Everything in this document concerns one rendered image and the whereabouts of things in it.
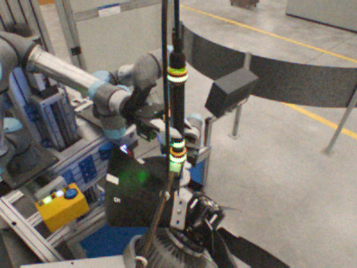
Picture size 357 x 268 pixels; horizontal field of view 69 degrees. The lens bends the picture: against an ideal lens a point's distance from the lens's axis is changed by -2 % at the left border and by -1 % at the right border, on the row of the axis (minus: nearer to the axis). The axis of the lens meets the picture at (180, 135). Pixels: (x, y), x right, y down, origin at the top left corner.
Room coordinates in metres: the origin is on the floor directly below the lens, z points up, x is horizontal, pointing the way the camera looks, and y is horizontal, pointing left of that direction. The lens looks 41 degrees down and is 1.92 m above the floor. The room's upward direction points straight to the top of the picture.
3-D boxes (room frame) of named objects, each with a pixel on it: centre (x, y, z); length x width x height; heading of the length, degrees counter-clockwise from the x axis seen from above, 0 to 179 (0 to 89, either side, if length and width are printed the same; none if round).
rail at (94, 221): (0.86, 0.17, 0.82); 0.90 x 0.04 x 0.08; 131
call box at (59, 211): (0.60, 0.47, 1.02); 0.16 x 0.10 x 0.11; 131
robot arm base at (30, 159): (0.84, 0.72, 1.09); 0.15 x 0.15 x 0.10
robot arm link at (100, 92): (0.70, 0.23, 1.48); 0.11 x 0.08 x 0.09; 51
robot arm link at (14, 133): (0.83, 0.72, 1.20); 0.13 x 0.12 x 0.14; 179
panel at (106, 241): (0.86, 0.17, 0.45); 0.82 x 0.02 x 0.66; 131
